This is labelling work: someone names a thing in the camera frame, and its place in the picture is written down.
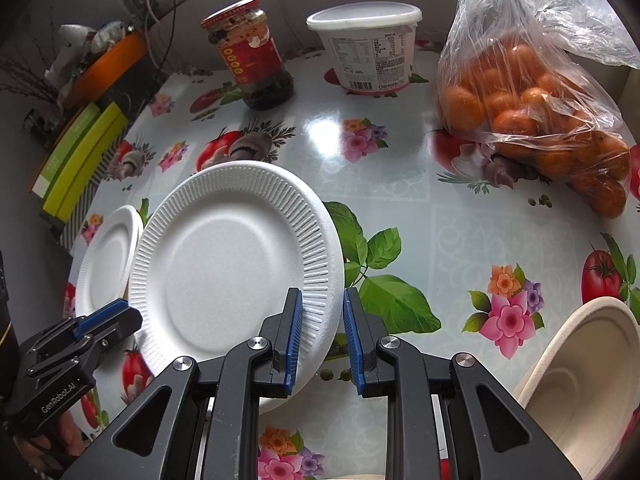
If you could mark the white foam plate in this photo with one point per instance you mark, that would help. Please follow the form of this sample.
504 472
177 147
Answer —
215 260
105 260
138 230

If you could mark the floral printed tablecloth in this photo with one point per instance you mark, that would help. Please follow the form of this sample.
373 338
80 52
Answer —
300 150

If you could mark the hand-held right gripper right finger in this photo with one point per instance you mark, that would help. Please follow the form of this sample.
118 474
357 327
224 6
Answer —
352 340

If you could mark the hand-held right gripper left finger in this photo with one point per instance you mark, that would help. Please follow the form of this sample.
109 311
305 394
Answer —
295 340

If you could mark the black white striped box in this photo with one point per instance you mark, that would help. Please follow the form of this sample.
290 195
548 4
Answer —
87 200

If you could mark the white plastic tub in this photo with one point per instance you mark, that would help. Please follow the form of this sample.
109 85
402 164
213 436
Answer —
370 50

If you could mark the glass chili sauce jar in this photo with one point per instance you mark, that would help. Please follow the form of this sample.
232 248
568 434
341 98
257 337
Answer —
250 55

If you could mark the dried branches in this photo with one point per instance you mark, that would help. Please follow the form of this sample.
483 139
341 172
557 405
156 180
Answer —
25 80

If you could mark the white crumpled bag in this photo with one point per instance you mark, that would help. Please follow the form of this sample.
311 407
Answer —
65 55

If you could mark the green white box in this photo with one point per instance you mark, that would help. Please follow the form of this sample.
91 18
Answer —
65 150

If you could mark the clear plastic bag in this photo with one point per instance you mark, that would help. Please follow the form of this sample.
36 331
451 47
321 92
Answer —
525 10

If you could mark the beige paper bowl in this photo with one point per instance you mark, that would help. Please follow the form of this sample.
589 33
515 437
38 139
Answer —
590 390
355 477

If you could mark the person's left hand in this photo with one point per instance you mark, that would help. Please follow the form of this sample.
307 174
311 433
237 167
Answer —
67 432

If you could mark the pile of oranges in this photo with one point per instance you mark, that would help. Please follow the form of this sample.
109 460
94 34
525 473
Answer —
515 110

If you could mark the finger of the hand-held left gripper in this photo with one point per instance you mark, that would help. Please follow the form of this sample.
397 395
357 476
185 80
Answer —
110 325

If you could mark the lime green box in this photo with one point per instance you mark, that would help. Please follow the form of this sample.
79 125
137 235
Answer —
92 160

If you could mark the orange basket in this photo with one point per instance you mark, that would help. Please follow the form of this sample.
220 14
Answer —
110 65

